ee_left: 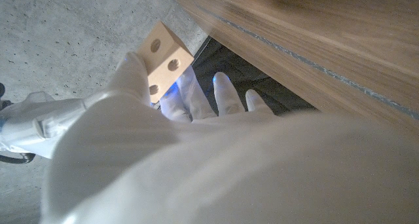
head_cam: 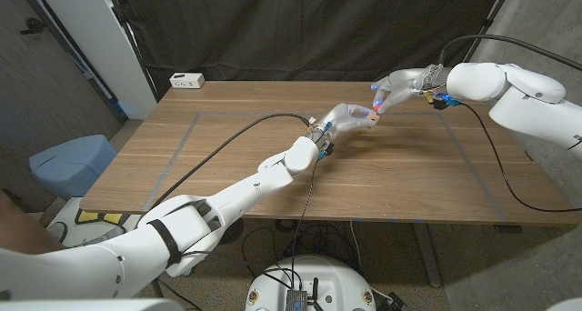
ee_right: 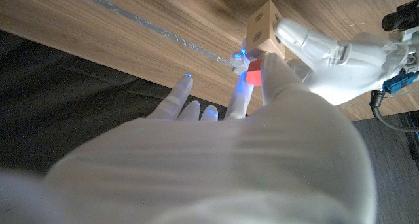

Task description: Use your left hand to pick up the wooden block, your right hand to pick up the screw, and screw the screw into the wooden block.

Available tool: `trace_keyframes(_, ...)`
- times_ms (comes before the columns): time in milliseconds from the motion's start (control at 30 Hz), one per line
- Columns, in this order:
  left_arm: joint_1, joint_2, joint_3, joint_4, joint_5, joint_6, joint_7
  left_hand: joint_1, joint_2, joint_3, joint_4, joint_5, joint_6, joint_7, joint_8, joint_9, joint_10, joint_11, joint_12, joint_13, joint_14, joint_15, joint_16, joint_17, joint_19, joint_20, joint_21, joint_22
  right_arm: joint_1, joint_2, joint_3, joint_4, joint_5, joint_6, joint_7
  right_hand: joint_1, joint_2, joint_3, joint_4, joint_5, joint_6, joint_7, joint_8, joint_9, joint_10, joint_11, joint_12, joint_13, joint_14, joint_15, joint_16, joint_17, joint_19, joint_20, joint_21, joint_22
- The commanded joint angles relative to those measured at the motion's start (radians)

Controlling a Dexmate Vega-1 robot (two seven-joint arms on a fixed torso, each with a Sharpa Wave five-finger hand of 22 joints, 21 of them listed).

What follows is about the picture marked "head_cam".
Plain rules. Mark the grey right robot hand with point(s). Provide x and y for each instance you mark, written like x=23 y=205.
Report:
x=409 y=83

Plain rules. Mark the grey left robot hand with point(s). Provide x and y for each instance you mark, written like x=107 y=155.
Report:
x=338 y=118

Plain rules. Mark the wooden block with holes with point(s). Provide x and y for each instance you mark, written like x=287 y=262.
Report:
x=373 y=117

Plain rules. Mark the red-headed screw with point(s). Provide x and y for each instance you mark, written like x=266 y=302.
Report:
x=377 y=107

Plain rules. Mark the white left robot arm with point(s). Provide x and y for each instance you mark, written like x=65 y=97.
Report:
x=254 y=190

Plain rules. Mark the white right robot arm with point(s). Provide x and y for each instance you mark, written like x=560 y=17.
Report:
x=523 y=102

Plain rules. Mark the black backdrop curtain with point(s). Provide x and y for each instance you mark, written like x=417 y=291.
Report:
x=295 y=29

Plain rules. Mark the black backdrop stand pole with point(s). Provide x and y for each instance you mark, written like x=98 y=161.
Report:
x=493 y=6
x=129 y=33

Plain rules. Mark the round black floor fan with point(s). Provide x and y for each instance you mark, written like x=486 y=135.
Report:
x=235 y=231

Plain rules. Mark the white power strip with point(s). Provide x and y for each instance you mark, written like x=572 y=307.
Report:
x=186 y=80

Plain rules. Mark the white robot torso base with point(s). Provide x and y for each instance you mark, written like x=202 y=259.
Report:
x=336 y=279

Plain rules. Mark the grey table leg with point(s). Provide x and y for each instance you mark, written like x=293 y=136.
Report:
x=427 y=256

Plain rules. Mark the black antenna stub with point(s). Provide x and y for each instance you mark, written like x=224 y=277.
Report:
x=315 y=288

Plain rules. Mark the small grey electronics box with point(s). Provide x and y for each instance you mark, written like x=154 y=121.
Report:
x=295 y=299

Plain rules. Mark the white cabinet panel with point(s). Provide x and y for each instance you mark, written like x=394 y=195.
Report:
x=104 y=43

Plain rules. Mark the grey sneaker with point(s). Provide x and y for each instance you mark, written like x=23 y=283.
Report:
x=104 y=237

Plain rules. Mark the blue padded stool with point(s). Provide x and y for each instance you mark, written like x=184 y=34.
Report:
x=68 y=163

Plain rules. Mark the white floor base plate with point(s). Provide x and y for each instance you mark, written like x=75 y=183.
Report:
x=68 y=208

